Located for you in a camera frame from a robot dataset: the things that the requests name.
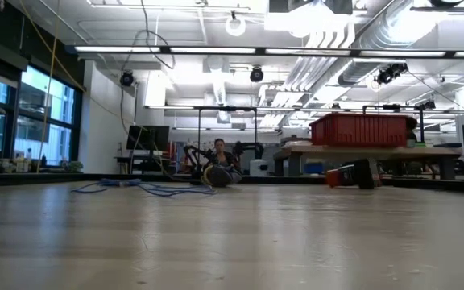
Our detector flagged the blue red handled pliers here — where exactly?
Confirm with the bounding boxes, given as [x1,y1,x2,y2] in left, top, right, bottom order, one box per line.
[98,178,143,188]

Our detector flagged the person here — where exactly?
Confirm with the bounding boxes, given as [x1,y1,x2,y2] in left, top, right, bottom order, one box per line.
[210,138,238,168]

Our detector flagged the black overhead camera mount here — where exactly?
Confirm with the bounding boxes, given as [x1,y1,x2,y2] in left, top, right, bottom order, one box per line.
[409,0,464,22]

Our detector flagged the black ceiling spotlight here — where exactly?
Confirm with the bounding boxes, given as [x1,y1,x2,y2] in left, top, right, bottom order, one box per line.
[119,71,135,88]
[249,65,265,84]

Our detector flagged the white ring lamp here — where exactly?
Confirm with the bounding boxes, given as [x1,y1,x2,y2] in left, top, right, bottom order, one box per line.
[225,11,247,38]

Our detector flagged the yellow hanging cable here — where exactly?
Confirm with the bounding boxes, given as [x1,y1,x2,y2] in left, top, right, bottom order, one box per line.
[17,0,89,174]

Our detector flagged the blue box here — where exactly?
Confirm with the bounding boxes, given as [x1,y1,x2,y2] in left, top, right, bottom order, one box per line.
[303,161,325,175]

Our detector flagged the black ceiling camera cluster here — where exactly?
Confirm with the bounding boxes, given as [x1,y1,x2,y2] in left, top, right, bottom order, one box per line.
[375,62,410,85]

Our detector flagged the red black power tool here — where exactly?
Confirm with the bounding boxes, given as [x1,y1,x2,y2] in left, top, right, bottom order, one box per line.
[325,157,383,190]

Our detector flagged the wooden workbench grey legs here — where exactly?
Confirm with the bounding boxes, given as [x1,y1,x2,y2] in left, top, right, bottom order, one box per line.
[274,141,464,180]

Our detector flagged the green potted plant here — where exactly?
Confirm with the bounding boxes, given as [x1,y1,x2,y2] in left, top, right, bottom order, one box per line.
[63,159,85,174]

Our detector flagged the black overhead light bar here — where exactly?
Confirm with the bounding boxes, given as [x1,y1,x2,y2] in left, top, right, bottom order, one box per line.
[65,44,464,60]

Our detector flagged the white machine box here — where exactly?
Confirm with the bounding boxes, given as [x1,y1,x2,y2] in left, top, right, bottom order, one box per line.
[249,158,271,177]

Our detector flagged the grey yellow work glove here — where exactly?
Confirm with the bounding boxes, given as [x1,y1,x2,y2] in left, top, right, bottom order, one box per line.
[201,162,243,188]

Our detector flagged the black metal gantry frame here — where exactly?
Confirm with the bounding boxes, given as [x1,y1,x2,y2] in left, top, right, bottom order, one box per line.
[194,105,259,162]

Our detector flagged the red plastic bin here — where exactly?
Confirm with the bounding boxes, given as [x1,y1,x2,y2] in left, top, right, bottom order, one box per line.
[309,113,409,147]

